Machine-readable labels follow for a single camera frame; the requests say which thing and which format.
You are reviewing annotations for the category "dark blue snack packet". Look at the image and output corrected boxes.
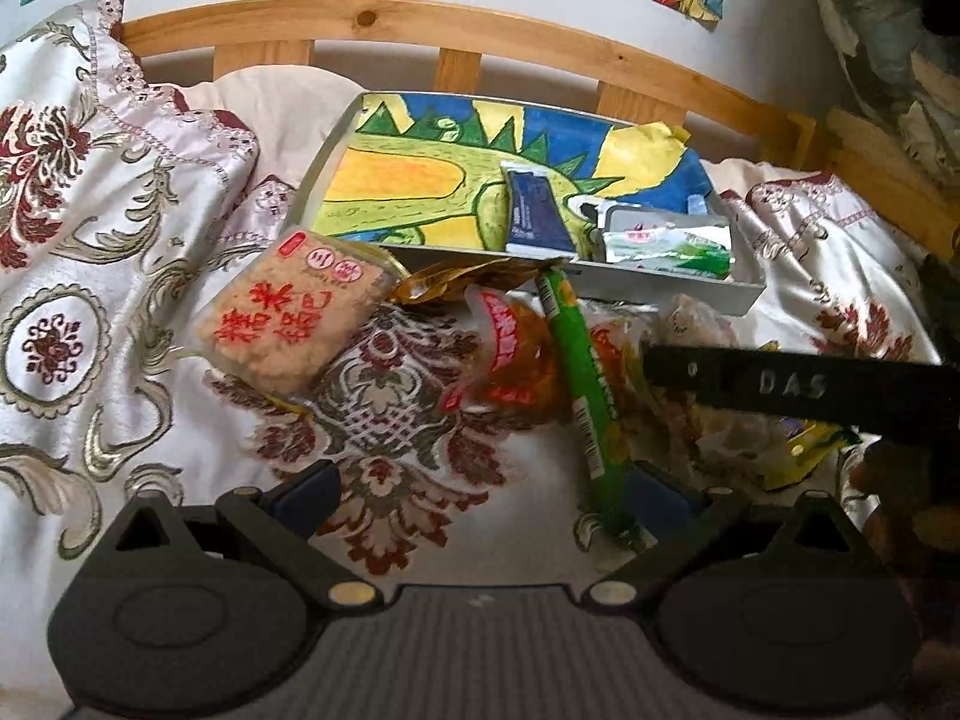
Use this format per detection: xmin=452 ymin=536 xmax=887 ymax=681
xmin=501 ymin=163 xmax=582 ymax=256

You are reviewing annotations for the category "wooden bed headboard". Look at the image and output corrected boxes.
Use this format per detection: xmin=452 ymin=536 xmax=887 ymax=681
xmin=120 ymin=0 xmax=960 ymax=256

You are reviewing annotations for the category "camouflage printed cloth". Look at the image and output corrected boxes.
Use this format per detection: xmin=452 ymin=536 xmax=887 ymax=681
xmin=814 ymin=0 xmax=960 ymax=188

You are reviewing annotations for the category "long green sausage stick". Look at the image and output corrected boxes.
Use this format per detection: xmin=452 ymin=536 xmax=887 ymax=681
xmin=534 ymin=266 xmax=646 ymax=541

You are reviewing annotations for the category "colourful dinosaur drawing paper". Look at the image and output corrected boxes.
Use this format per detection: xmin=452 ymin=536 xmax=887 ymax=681
xmin=311 ymin=94 xmax=713 ymax=252

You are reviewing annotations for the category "grey metal tray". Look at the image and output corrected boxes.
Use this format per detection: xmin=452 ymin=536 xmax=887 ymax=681
xmin=281 ymin=90 xmax=767 ymax=316

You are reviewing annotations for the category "person's right hand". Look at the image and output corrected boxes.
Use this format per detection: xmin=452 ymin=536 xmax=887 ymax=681
xmin=849 ymin=439 xmax=960 ymax=578

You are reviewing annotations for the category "cream pillow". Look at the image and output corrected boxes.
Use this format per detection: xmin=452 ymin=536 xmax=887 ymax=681
xmin=184 ymin=64 xmax=376 ymax=188

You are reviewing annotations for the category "clear red label snack packet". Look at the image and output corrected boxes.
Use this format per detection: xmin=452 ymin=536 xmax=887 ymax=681
xmin=442 ymin=281 xmax=578 ymax=417

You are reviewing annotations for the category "green white snack packet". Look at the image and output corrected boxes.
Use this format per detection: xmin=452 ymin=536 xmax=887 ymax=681
xmin=600 ymin=204 xmax=736 ymax=282

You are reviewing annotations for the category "orange white snack packet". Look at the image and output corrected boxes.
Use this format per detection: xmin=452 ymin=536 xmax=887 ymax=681
xmin=589 ymin=315 xmax=653 ymax=421

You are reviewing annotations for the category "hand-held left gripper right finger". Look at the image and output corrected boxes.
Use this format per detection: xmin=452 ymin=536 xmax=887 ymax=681
xmin=581 ymin=460 xmax=878 ymax=612

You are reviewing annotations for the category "rice cracker packet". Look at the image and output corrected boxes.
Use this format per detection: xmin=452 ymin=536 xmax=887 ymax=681
xmin=187 ymin=229 xmax=410 ymax=398

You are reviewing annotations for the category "gold foil snack packet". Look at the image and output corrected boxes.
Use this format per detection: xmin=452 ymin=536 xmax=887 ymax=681
xmin=394 ymin=255 xmax=571 ymax=308

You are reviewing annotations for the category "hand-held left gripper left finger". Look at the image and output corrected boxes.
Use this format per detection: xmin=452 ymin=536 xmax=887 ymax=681
xmin=97 ymin=460 xmax=383 ymax=612

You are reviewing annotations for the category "clear bread snack packet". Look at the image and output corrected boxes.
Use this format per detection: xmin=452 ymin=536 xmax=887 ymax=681
xmin=658 ymin=292 xmax=751 ymax=352

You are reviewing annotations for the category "yellow green snack packet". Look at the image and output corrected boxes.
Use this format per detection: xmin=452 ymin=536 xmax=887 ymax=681
xmin=761 ymin=420 xmax=863 ymax=492

